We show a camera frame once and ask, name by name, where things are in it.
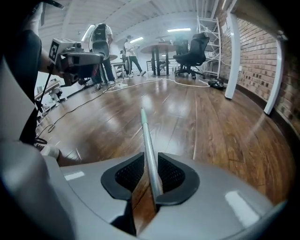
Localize green broom with metal handle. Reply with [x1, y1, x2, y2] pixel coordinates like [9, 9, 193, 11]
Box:
[140, 107, 164, 213]

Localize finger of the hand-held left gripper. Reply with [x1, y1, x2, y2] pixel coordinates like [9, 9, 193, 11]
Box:
[60, 52, 105, 65]

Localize person's black trousers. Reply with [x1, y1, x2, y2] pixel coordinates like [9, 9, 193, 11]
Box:
[4, 29, 44, 146]

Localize long white floor cable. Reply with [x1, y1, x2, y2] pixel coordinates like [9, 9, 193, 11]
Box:
[103, 78, 211, 93]

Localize round wooden table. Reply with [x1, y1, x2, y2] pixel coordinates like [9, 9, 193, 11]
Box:
[140, 43, 180, 77]

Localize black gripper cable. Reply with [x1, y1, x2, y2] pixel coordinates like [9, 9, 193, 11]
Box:
[35, 67, 54, 111]

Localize black floor cable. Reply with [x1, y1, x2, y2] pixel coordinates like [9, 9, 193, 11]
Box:
[35, 85, 113, 141]

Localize black plastic bag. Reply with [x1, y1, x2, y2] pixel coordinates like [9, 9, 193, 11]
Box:
[208, 78, 227, 91]

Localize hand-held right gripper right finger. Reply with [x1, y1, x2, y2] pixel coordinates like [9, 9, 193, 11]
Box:
[138, 152, 289, 240]

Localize black office chair with headrest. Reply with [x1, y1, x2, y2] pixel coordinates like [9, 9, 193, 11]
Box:
[173, 32, 210, 80]

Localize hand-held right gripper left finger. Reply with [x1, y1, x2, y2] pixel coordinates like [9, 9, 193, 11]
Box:
[59, 151, 146, 237]

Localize white square table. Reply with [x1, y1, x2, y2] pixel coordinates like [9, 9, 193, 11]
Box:
[224, 0, 288, 116]

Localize person's left forearm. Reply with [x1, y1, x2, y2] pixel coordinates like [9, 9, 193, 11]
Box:
[38, 46, 63, 76]

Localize white metal shelf rack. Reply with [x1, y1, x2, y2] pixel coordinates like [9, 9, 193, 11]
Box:
[196, 15, 222, 79]

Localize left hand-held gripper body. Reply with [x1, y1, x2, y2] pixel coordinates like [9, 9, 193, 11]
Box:
[48, 38, 99, 87]

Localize person's left shoe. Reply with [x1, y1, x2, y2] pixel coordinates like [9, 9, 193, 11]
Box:
[35, 142, 60, 160]

